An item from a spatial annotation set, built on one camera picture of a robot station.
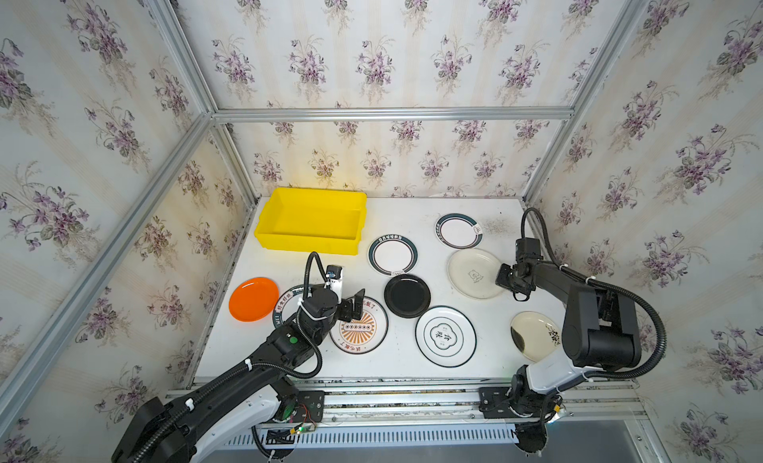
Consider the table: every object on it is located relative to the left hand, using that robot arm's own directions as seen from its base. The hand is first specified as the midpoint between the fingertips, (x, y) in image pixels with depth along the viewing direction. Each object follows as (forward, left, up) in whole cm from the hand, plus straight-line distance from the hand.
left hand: (349, 285), depth 80 cm
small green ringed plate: (+31, -38, -14) cm, 51 cm away
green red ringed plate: (+20, -13, -13) cm, 27 cm away
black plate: (+3, -17, -13) cm, 22 cm away
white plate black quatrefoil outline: (-9, -28, -13) cm, 32 cm away
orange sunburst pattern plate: (-9, -3, -13) cm, 17 cm away
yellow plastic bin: (+34, +17, -12) cm, 40 cm away
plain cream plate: (+12, -40, -13) cm, 44 cm away
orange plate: (+2, +31, -13) cm, 33 cm away
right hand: (+7, -49, -12) cm, 51 cm away
